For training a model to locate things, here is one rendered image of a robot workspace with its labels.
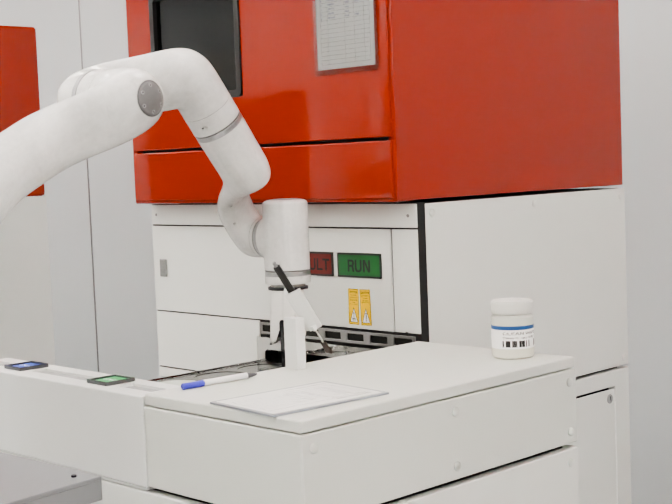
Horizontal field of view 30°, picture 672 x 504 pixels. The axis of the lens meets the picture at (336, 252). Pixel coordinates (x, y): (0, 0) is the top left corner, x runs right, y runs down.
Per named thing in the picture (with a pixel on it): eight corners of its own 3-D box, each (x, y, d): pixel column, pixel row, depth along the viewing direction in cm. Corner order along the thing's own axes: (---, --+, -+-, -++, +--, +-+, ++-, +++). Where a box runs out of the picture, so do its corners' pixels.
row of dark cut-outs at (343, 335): (262, 333, 264) (261, 321, 264) (417, 349, 233) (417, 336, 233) (259, 333, 264) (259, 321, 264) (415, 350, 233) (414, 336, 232)
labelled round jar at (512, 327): (509, 351, 214) (507, 296, 214) (543, 355, 209) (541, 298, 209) (483, 357, 210) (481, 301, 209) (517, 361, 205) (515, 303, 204)
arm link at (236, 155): (158, 140, 224) (239, 267, 239) (219, 137, 213) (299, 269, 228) (188, 110, 229) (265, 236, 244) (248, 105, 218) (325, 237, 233)
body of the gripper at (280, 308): (275, 279, 238) (277, 337, 239) (261, 284, 228) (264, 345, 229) (313, 278, 237) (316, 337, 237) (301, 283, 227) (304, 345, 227)
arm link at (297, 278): (271, 268, 237) (272, 284, 238) (259, 272, 229) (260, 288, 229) (314, 267, 236) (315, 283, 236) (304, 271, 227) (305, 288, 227)
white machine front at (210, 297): (167, 374, 293) (159, 203, 290) (431, 415, 235) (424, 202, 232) (157, 376, 291) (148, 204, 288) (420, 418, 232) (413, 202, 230)
